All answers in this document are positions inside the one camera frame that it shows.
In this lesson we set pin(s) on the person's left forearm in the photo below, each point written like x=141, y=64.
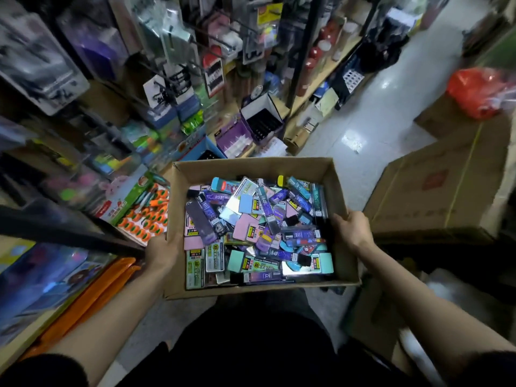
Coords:
x=113, y=326

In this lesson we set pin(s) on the large flat brown carton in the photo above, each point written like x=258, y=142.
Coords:
x=451, y=181

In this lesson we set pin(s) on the person's left hand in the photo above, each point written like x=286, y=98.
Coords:
x=164, y=255

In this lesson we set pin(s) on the brown cardboard box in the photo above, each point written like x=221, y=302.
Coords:
x=242, y=167

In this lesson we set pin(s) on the wooden shelf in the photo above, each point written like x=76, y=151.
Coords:
x=326, y=75

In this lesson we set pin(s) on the pile of pencil lead cases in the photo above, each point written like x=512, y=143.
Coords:
x=258, y=233

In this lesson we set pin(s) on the orange folders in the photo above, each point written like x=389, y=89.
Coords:
x=81, y=306

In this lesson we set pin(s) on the person's right hand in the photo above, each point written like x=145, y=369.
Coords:
x=355, y=231

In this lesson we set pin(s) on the orange carrot pen display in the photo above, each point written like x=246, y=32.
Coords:
x=145, y=220

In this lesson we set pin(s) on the person's right forearm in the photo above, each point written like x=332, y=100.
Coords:
x=435, y=310

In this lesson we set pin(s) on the red plastic bag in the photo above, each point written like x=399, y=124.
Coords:
x=480, y=91

